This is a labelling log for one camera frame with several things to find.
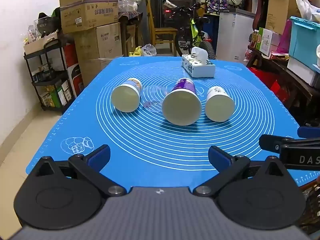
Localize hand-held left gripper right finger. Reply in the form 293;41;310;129
193;145;288;197

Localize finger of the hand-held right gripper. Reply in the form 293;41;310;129
259;134;320;153
297;126;320;139

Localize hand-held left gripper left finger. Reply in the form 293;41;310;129
32;144;127;197

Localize white paper cup black print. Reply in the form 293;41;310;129
205;86;236;123

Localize large purple paper cup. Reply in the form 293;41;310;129
161;78;202;127

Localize cream paper cup yellow print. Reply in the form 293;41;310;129
111;78;143;113

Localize clear plastic cup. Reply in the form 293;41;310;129
142;85;169;113

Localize blue silicone baking mat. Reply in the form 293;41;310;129
25;55;320;188

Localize red bag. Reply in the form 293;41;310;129
250;67;288;101

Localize grey storage box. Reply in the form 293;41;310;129
287;56;320;88

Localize dark wooden side table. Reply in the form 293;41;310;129
246;45;320;130

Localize red and white appliance box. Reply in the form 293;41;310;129
63;43;85;98

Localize white patterned tissue box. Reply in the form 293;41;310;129
181;46;216;78

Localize teal plastic storage box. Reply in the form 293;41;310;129
288;16;320;67

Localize magenta gift bag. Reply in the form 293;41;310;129
276;19;293;53

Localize green and white carton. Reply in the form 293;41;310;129
257;27;273;57

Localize black shelf cart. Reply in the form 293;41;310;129
24;38;76;112

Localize yellow plastic bottle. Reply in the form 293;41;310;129
128;46;143;57

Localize white chest freezer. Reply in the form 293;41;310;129
215;8;256;63

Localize large brown cardboard box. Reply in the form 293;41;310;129
74;22;123;61

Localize translucent plastic bag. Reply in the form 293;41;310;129
141;43;158;57

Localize white plastic bag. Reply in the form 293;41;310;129
295;0;320;23

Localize black and green bicycle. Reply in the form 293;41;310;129
162;1;217;60

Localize tall brown cardboard box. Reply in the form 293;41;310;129
265;0;301;36

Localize shallow cardboard tray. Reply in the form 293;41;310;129
23;31;59;55

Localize wooden chair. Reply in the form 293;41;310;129
147;4;178;56

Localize black helmet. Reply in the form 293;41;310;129
37;12;60;37

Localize printed cardboard box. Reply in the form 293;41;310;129
60;0;119;34

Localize purple floral bag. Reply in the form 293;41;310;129
206;0;229;14

